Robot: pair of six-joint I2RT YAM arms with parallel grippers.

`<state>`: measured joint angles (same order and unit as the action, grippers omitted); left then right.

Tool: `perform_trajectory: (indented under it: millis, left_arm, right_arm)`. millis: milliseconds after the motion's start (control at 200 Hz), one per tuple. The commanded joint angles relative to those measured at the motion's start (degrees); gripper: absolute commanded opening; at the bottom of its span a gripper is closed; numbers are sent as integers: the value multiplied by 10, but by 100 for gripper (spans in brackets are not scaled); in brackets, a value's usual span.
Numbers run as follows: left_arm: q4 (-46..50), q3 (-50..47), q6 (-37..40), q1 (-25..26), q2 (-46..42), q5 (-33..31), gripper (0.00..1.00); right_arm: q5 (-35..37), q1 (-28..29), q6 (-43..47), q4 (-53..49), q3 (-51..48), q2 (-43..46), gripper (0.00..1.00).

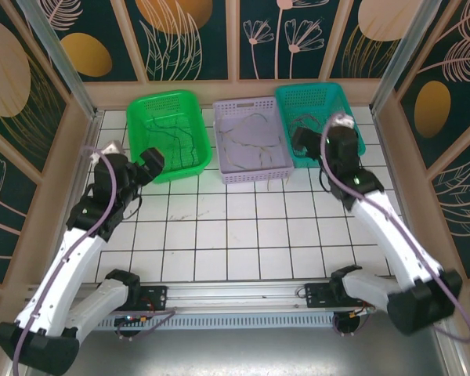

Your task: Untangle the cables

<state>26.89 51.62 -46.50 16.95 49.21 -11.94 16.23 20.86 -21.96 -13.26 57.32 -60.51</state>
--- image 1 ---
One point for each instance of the green plastic basket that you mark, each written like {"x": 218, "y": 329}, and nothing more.
{"x": 141, "y": 117}

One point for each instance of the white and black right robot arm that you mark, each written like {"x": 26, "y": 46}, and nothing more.
{"x": 391, "y": 243}

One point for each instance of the grey metal sheet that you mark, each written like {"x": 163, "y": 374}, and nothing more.
{"x": 235, "y": 352}

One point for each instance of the aluminium frame post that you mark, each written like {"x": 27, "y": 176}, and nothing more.
{"x": 404, "y": 58}
{"x": 64, "y": 58}

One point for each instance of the teal plastic basket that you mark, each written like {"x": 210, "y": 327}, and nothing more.
{"x": 297, "y": 98}

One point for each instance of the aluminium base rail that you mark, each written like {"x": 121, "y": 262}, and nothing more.
{"x": 235, "y": 295}

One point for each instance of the aluminium side rail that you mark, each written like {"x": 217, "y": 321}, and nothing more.
{"x": 393, "y": 164}
{"x": 82, "y": 133}

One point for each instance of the lavender plastic basket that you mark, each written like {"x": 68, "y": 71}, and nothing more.
{"x": 243, "y": 129}

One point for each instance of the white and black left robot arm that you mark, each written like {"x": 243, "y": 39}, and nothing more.
{"x": 62, "y": 270}

